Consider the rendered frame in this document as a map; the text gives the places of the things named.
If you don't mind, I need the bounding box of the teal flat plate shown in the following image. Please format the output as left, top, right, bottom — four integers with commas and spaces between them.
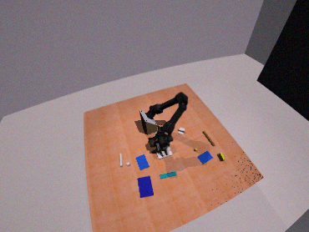
160, 172, 177, 179

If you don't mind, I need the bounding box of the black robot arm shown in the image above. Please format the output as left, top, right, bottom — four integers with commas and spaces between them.
145, 92, 188, 149

